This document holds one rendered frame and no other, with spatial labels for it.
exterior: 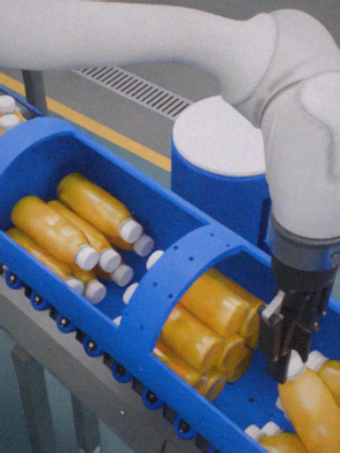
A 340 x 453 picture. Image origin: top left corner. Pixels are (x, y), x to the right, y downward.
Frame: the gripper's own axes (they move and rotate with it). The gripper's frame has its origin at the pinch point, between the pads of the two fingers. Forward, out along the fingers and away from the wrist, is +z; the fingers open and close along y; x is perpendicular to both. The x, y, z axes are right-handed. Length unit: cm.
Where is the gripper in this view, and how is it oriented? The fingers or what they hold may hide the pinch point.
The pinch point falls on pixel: (289, 351)
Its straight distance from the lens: 104.7
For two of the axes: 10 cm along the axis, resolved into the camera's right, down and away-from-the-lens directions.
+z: 0.1, 6.9, 7.2
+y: 7.0, -5.2, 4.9
